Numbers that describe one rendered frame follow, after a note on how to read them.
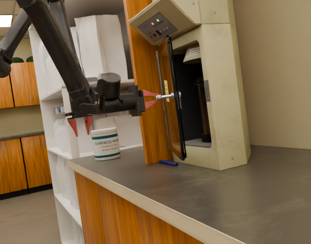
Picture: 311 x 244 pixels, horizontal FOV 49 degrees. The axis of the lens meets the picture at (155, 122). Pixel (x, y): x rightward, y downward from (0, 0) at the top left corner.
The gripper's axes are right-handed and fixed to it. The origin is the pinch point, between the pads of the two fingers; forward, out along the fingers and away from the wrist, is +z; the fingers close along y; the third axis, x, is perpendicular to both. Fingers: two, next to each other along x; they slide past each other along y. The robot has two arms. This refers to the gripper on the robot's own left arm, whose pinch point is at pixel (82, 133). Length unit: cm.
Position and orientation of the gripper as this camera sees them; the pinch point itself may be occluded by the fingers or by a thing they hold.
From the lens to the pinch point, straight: 140.8
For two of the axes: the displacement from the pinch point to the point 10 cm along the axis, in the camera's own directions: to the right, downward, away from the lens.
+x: -4.3, 0.2, 9.0
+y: 8.9, -1.6, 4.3
